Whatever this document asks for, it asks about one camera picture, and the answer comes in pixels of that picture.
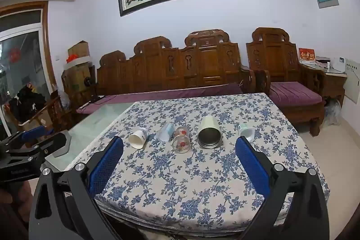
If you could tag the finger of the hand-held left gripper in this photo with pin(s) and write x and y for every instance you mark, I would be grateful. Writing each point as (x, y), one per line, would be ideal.
(59, 147)
(33, 132)

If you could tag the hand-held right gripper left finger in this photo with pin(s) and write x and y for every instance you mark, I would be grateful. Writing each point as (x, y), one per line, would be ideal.
(107, 164)

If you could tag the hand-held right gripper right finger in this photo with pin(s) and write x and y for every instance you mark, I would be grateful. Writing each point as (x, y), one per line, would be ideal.
(251, 164)

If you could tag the white paper cup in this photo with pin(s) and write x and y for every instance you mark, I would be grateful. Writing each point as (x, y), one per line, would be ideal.
(138, 138)

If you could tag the clear plastic cup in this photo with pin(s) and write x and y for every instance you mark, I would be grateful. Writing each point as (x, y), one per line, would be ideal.
(166, 131)

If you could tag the glass cup with red print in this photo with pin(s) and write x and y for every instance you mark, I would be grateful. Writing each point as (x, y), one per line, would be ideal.
(181, 140)

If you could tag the wooden chair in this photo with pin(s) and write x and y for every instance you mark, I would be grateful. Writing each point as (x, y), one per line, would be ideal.
(47, 107)

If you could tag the dark cloth pile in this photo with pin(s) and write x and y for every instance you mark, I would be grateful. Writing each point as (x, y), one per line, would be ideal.
(26, 102)

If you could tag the white and green mug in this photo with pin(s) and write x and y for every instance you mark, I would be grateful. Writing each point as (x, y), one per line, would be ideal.
(246, 131)

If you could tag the pale green metal tumbler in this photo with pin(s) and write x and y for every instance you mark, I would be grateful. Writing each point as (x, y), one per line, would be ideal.
(208, 133)

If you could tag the blue floral tablecloth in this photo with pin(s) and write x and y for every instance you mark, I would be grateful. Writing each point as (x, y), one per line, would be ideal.
(197, 186)

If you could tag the large cardboard box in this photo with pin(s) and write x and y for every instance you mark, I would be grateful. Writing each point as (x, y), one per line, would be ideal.
(74, 77)

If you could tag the small black fan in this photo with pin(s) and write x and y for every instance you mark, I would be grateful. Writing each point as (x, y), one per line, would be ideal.
(88, 81)

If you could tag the red window decoration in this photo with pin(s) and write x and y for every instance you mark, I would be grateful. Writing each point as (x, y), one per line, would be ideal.
(14, 54)

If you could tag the square purple seat cushion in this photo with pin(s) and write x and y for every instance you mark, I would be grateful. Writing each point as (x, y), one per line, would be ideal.
(292, 93)

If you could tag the red cloth item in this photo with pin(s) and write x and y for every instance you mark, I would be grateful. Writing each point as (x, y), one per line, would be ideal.
(72, 58)

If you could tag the long purple sofa cushion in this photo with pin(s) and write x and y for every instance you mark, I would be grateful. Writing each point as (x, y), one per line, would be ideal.
(157, 95)

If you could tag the small cardboard box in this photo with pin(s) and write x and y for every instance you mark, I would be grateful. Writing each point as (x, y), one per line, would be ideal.
(80, 48)

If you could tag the clear plastic bag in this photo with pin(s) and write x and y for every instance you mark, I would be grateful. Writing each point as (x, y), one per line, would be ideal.
(333, 112)

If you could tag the carved wooden armchair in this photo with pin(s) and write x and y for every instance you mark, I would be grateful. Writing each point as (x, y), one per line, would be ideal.
(270, 54)

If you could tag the wooden side table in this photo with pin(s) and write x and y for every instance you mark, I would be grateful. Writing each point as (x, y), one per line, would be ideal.
(334, 85)

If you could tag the carved wooden sofa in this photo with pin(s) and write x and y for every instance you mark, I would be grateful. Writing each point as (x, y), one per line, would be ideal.
(202, 60)

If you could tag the red desk calendar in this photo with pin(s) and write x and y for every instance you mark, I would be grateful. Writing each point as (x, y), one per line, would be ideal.
(306, 55)

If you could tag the white box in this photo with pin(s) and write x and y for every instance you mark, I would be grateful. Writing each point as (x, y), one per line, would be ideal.
(341, 64)

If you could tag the wooden door frame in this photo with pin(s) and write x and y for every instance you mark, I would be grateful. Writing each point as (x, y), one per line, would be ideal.
(45, 40)

